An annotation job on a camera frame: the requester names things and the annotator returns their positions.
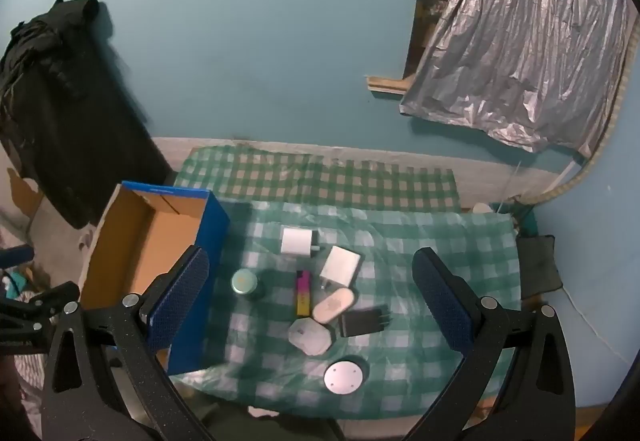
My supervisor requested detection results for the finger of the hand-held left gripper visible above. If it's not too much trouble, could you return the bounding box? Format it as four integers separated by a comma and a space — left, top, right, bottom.
0, 282, 82, 356

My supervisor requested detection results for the silver plastic bag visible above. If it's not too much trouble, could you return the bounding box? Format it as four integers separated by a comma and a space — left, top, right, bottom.
400, 0, 638, 157

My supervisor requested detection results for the blue cardboard box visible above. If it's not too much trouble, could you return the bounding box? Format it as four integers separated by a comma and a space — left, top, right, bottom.
80, 180, 231, 374

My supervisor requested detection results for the dark cushion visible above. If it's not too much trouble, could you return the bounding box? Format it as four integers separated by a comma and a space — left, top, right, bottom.
515, 235, 563, 299

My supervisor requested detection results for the green checkered tablecloth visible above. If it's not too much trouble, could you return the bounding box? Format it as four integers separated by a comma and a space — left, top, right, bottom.
167, 146, 523, 419

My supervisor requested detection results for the round black and silver disc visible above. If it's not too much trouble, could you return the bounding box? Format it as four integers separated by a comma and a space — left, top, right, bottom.
323, 357, 371, 397

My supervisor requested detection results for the white octagonal box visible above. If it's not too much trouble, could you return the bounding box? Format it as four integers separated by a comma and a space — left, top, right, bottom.
287, 316, 335, 356

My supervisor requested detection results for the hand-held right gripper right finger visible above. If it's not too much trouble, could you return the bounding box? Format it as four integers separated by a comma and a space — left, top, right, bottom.
400, 247, 576, 441

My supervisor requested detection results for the pink and yellow lighter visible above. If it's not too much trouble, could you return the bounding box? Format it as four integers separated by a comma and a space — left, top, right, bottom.
295, 271, 312, 318

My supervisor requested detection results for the green tin can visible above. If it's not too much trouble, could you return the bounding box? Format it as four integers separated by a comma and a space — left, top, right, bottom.
230, 268, 265, 299

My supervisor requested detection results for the white cube charger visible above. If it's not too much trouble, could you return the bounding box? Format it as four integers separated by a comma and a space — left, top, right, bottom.
280, 227, 321, 258

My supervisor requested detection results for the wooden window frame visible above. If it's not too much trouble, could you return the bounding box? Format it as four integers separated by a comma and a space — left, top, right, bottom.
367, 0, 466, 97

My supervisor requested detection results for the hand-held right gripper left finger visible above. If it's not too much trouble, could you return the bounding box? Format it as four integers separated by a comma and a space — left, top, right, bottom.
42, 245, 221, 441

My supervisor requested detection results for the black jacket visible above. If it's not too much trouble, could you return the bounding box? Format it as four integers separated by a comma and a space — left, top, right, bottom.
0, 0, 173, 229

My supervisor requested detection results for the pink white oval case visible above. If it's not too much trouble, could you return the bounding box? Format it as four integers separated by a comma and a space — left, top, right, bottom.
312, 287, 356, 324

